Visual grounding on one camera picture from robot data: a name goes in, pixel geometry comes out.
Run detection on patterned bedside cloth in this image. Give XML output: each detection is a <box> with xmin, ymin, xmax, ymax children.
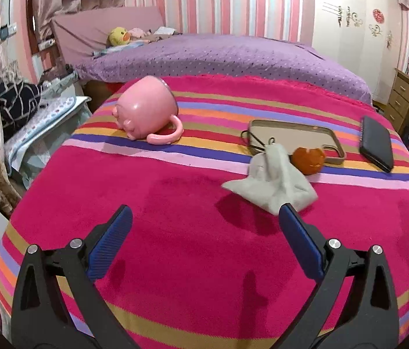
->
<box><xmin>3</xmin><ymin>96</ymin><xmax>92</xmax><ymax>190</ymax></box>

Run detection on pink cup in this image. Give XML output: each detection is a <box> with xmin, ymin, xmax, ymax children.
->
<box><xmin>113</xmin><ymin>75</ymin><xmax>184</xmax><ymax>145</ymax></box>

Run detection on metal tray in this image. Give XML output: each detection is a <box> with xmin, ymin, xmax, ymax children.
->
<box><xmin>241</xmin><ymin>119</ymin><xmax>347</xmax><ymax>166</ymax></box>

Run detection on pink bed headboard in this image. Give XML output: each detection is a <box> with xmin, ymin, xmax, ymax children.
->
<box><xmin>50</xmin><ymin>6</ymin><xmax>167</xmax><ymax>66</ymax></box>

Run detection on grey tissue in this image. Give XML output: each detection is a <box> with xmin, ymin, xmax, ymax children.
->
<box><xmin>221</xmin><ymin>143</ymin><xmax>318</xmax><ymax>216</ymax></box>

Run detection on orange fruit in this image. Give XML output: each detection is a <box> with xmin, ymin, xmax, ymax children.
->
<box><xmin>292</xmin><ymin>146</ymin><xmax>326</xmax><ymax>174</ymax></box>

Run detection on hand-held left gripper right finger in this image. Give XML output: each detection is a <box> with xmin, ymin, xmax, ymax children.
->
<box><xmin>278</xmin><ymin>204</ymin><xmax>400</xmax><ymax>349</ymax></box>

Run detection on pink clothes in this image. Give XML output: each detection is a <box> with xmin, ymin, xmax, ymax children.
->
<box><xmin>130</xmin><ymin>25</ymin><xmax>183</xmax><ymax>42</ymax></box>

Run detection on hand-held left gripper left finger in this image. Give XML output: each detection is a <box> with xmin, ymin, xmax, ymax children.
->
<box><xmin>11</xmin><ymin>204</ymin><xmax>141</xmax><ymax>349</ymax></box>

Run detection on striped pink blanket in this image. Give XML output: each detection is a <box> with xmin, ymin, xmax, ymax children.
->
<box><xmin>0</xmin><ymin>74</ymin><xmax>409</xmax><ymax>349</ymax></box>

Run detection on purple dotted bedspread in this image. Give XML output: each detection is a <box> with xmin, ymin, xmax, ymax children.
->
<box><xmin>74</xmin><ymin>33</ymin><xmax>372</xmax><ymax>104</ymax></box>

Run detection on pink curtain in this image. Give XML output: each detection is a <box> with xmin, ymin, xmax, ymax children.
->
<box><xmin>30</xmin><ymin>0</ymin><xmax>129</xmax><ymax>40</ymax></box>

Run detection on black patterned cloth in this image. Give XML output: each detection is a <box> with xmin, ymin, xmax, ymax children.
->
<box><xmin>0</xmin><ymin>80</ymin><xmax>42</xmax><ymax>131</ymax></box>

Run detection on white wardrobe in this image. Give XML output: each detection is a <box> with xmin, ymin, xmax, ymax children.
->
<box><xmin>311</xmin><ymin>0</ymin><xmax>408</xmax><ymax>104</ymax></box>

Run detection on black zip case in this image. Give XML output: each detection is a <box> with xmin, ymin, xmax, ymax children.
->
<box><xmin>359</xmin><ymin>115</ymin><xmax>394</xmax><ymax>173</ymax></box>

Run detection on yellow duck plush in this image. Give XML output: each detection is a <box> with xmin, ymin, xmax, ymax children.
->
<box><xmin>107</xmin><ymin>26</ymin><xmax>132</xmax><ymax>47</ymax></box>

